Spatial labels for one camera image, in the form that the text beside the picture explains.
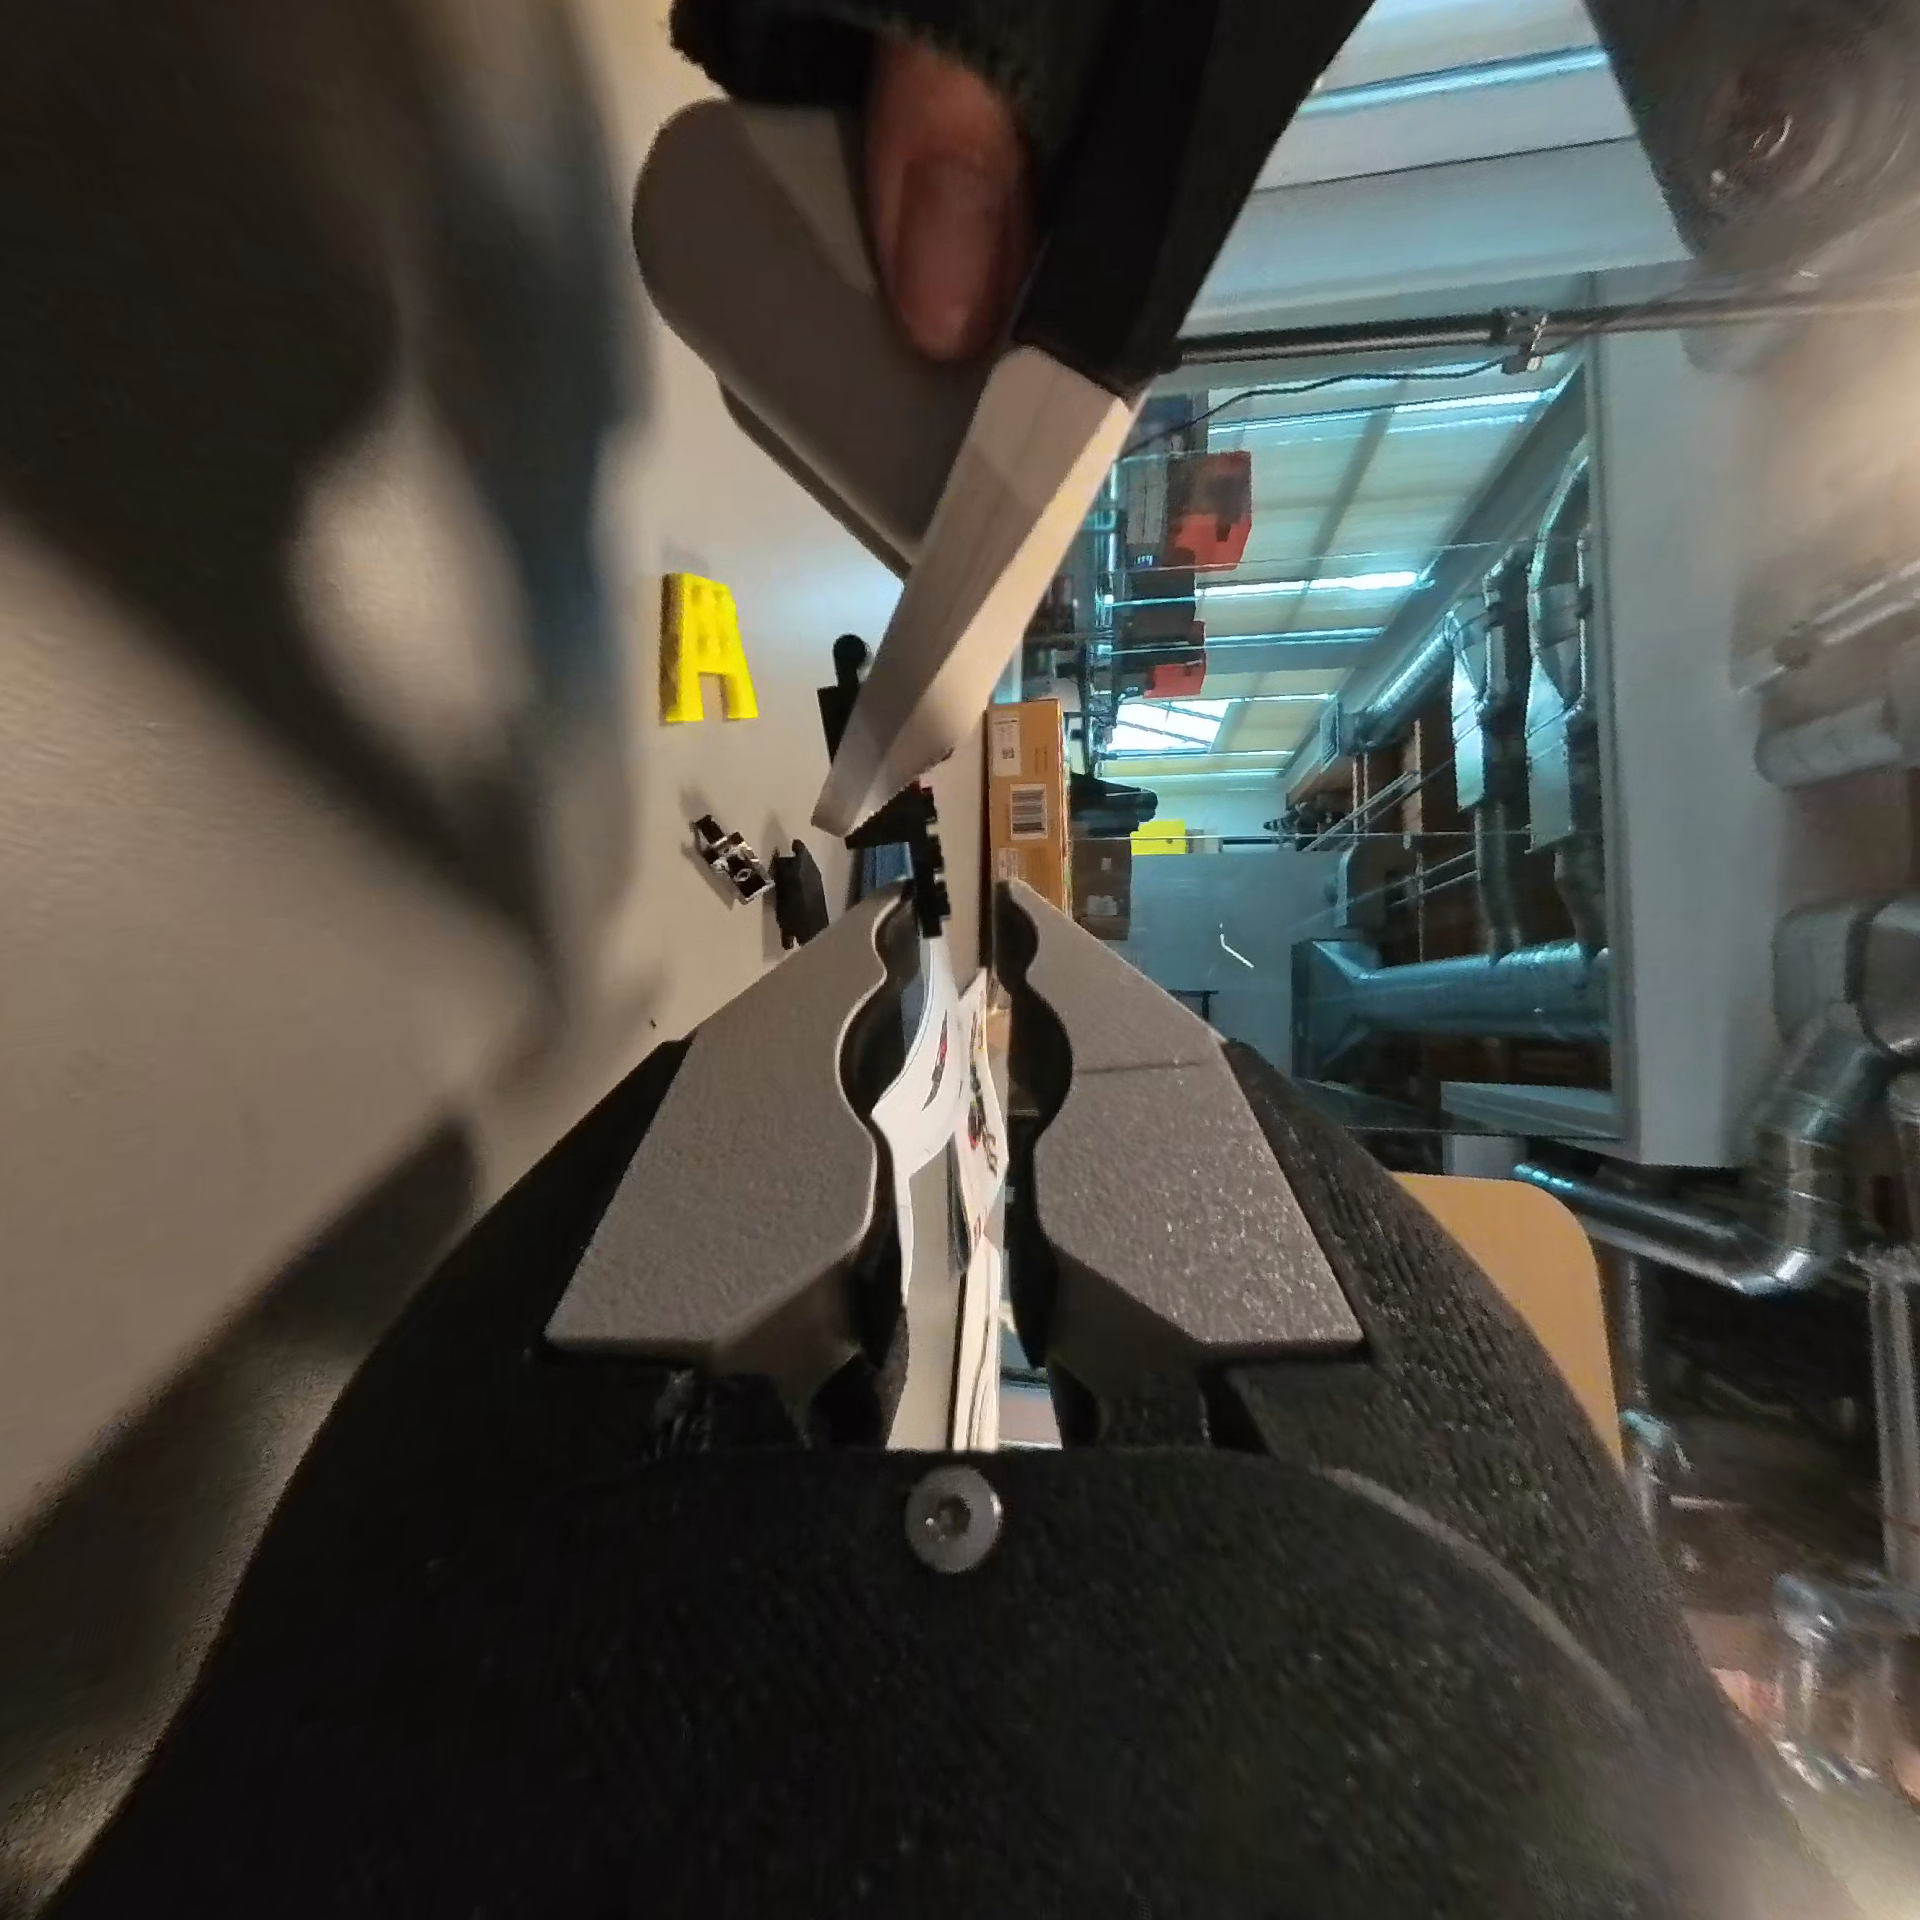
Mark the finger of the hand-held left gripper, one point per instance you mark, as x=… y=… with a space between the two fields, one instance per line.
x=990 y=556

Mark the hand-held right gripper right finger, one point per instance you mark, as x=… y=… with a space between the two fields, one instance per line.
x=1185 y=1200

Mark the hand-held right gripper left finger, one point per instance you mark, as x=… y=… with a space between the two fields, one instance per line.
x=720 y=1171

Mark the black red yellow lego model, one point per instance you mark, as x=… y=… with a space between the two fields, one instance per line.
x=913 y=839

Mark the yellow lego plate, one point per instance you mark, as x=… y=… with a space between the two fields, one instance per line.
x=702 y=646

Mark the black lego lever piece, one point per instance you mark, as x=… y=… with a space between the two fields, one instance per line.
x=838 y=704

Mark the lego instruction booklet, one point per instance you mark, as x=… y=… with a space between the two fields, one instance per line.
x=938 y=1050

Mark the black lego slope piece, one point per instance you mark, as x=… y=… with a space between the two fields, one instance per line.
x=800 y=896

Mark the small black silver lego piece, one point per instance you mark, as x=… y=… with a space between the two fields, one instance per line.
x=732 y=857

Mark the person's left hand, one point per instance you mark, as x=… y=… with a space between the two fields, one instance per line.
x=944 y=224

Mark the orange black machine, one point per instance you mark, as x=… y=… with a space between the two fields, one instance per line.
x=1208 y=511

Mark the brown cardboard box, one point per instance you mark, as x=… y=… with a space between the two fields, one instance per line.
x=1030 y=795

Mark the yellow plastic bin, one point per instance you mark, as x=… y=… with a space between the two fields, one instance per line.
x=1157 y=836

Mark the tan wooden board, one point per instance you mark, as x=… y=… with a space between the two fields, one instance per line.
x=1516 y=1289

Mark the thin metal rod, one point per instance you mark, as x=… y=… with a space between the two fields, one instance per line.
x=1349 y=332

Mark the silver ventilation duct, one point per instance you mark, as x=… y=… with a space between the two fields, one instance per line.
x=1441 y=984

